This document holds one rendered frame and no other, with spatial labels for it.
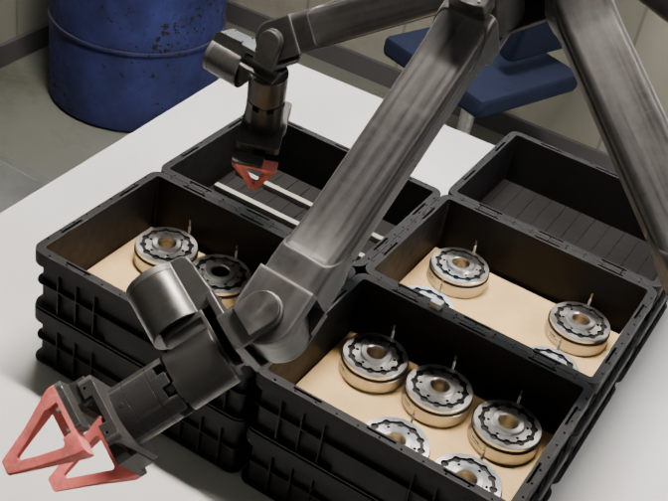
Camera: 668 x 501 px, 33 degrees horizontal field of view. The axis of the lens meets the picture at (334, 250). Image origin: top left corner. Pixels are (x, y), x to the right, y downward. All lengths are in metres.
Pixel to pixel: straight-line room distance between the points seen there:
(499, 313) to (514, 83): 1.60
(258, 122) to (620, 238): 0.82
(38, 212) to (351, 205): 1.26
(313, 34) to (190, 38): 2.11
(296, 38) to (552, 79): 2.00
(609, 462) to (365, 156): 1.02
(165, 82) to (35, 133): 0.44
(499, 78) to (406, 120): 2.41
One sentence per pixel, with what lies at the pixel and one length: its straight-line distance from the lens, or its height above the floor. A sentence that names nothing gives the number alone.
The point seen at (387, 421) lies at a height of 0.86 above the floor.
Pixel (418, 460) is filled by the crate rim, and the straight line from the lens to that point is 1.50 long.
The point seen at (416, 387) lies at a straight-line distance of 1.71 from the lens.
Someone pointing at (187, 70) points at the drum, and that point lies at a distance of 3.74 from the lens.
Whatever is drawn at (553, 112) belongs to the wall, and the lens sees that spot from 4.10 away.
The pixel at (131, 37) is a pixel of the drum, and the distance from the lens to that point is 3.63.
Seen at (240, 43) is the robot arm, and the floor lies 1.24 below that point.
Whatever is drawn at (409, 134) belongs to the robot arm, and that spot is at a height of 1.48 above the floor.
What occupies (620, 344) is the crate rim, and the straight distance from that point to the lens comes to 1.79.
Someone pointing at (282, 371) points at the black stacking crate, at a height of 0.89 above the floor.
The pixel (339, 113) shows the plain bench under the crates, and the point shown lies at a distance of 2.65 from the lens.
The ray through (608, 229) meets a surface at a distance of 2.24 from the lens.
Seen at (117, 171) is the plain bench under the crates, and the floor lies 0.70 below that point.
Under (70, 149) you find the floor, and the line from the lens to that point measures 3.70.
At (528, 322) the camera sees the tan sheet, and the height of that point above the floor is 0.83.
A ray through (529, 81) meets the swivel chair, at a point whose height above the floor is 0.49.
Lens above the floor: 1.99
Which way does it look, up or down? 36 degrees down
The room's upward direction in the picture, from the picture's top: 11 degrees clockwise
